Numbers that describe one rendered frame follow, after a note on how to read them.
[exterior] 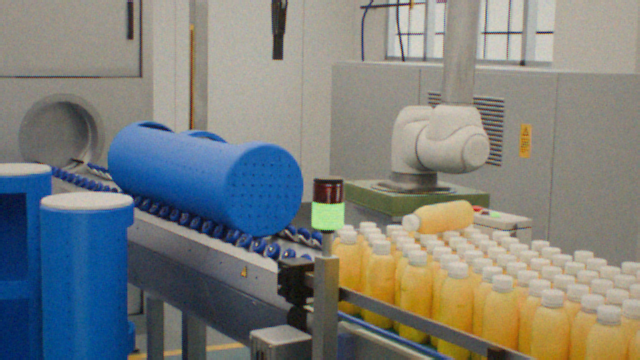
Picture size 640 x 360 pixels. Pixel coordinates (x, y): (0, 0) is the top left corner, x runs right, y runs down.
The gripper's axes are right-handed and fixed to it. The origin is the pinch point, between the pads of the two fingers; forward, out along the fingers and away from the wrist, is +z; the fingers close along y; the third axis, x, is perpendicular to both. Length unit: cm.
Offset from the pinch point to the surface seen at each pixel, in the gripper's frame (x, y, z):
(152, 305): -32, -51, 91
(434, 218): 23, 71, 38
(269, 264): -6, 25, 59
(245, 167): -9.6, 4.0, 34.9
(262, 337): -16, 67, 66
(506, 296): 21, 112, 46
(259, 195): -4.8, 2.1, 43.5
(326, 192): -10, 93, 29
